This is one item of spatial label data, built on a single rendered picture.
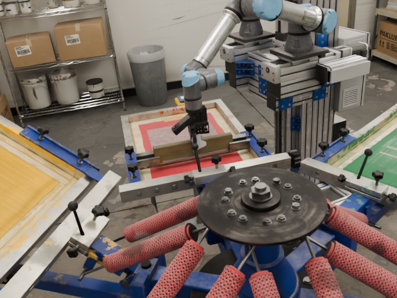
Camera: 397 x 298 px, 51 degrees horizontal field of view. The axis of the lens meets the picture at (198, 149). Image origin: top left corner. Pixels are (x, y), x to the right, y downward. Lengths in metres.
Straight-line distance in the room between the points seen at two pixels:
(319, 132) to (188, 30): 3.07
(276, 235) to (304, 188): 0.18
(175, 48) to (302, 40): 3.39
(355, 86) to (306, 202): 1.90
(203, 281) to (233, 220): 0.32
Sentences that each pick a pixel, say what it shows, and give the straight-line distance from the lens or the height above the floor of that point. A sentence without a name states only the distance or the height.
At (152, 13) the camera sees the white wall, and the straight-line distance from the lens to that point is 5.37.
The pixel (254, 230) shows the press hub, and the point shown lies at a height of 1.31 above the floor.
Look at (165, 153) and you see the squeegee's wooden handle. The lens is 1.81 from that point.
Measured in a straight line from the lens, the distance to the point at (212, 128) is 2.16.
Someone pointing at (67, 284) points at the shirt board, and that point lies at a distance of 1.44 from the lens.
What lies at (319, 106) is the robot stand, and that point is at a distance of 2.73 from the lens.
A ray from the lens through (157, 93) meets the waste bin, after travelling 5.08.
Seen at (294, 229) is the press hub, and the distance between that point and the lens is 0.90.
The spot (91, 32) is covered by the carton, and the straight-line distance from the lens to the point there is 4.88.
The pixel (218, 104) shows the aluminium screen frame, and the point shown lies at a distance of 2.35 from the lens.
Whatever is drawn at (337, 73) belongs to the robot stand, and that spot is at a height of 1.15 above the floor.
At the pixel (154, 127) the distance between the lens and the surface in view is 2.24.
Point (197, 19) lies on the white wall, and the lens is 5.48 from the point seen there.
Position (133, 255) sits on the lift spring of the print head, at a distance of 1.10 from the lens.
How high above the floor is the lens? 1.88
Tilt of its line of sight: 28 degrees down
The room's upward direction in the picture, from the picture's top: 6 degrees counter-clockwise
